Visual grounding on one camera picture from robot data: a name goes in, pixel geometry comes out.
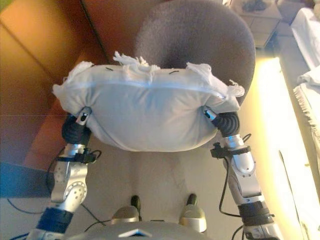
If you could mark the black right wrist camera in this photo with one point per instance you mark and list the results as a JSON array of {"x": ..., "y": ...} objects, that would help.
[{"x": 218, "y": 151}]

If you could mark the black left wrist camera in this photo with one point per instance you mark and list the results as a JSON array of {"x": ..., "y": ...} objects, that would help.
[{"x": 87, "y": 156}]

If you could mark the white tasselled cushion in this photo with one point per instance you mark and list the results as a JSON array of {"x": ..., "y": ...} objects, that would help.
[{"x": 150, "y": 112}]

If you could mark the beige upholstered bed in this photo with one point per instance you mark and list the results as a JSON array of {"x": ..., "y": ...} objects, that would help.
[{"x": 308, "y": 37}]

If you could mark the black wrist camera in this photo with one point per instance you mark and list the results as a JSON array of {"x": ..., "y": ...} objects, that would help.
[
  {"x": 87, "y": 156},
  {"x": 218, "y": 151}
]

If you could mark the grey fabric armchair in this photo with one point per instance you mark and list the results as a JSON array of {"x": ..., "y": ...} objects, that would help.
[{"x": 195, "y": 37}]

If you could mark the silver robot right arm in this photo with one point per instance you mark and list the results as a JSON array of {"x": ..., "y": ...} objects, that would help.
[{"x": 245, "y": 180}]

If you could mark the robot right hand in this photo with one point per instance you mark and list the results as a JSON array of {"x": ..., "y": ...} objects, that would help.
[{"x": 228, "y": 123}]

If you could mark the glossy reflective cabinet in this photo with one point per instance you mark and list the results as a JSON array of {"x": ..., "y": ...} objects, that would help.
[{"x": 37, "y": 62}]

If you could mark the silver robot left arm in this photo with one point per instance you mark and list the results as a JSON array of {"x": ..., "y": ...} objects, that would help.
[{"x": 70, "y": 185}]

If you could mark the white fringed blanket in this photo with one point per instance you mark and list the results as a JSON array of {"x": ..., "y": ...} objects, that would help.
[{"x": 310, "y": 107}]

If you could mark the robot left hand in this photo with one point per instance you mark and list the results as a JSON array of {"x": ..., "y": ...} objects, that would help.
[{"x": 73, "y": 132}]

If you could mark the silver robot right leg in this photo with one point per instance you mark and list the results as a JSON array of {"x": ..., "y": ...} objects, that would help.
[{"x": 192, "y": 215}]

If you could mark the grey robot torso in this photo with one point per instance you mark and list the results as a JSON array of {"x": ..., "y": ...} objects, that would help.
[{"x": 140, "y": 232}]

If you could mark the beige wooden nightstand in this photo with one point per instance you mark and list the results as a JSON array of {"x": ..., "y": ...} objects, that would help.
[{"x": 260, "y": 22}]

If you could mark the silver robot left leg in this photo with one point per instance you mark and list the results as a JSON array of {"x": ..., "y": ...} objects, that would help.
[{"x": 125, "y": 213}]

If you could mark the silver robot leg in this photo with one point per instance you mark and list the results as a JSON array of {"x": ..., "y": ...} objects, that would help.
[
  {"x": 125, "y": 213},
  {"x": 192, "y": 215}
]

